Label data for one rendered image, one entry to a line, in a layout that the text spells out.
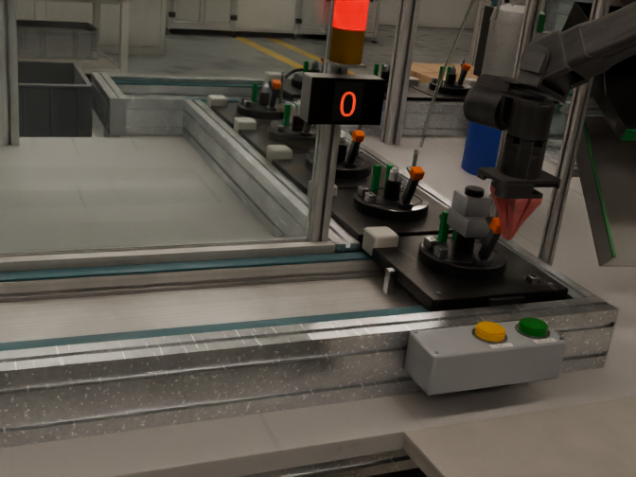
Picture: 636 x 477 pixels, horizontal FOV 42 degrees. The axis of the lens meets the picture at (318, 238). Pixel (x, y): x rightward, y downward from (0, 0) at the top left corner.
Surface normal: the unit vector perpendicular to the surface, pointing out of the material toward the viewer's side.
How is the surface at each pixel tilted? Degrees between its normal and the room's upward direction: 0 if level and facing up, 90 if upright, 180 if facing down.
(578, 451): 0
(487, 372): 90
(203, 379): 90
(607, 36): 70
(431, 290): 0
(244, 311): 0
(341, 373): 90
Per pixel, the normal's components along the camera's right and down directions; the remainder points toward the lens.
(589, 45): -0.47, -0.17
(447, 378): 0.37, 0.37
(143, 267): 0.11, -0.93
